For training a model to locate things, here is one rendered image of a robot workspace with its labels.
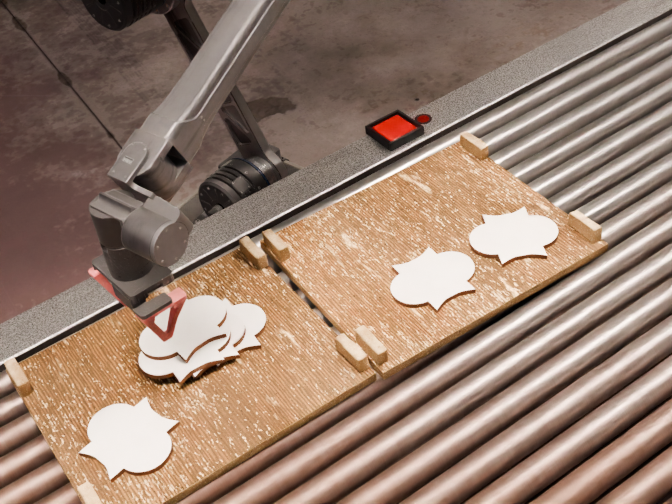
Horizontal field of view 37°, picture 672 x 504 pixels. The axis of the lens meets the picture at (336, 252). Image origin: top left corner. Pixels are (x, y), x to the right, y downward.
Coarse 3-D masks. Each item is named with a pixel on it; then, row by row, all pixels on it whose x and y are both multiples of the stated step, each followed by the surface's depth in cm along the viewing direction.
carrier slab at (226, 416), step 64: (128, 320) 148; (320, 320) 143; (64, 384) 140; (128, 384) 138; (192, 384) 137; (256, 384) 136; (320, 384) 134; (64, 448) 131; (192, 448) 129; (256, 448) 128
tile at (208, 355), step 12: (228, 336) 139; (204, 348) 138; (216, 348) 138; (144, 360) 138; (156, 360) 137; (168, 360) 137; (180, 360) 137; (192, 360) 137; (204, 360) 136; (216, 360) 136; (144, 372) 136; (156, 372) 136; (168, 372) 136; (180, 372) 135; (192, 372) 136; (180, 384) 134
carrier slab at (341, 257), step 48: (384, 192) 163; (432, 192) 162; (480, 192) 160; (528, 192) 159; (288, 240) 157; (336, 240) 156; (384, 240) 154; (432, 240) 153; (576, 240) 149; (336, 288) 148; (384, 288) 147; (480, 288) 144; (528, 288) 143; (384, 336) 139; (432, 336) 138
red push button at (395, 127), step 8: (392, 120) 179; (400, 120) 179; (376, 128) 178; (384, 128) 178; (392, 128) 177; (400, 128) 177; (408, 128) 177; (384, 136) 176; (392, 136) 175; (400, 136) 175
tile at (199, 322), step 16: (192, 304) 144; (208, 304) 143; (224, 304) 143; (160, 320) 142; (192, 320) 141; (208, 320) 141; (224, 320) 141; (144, 336) 140; (176, 336) 139; (192, 336) 139; (208, 336) 138; (224, 336) 139; (144, 352) 138; (160, 352) 137; (176, 352) 137; (192, 352) 137
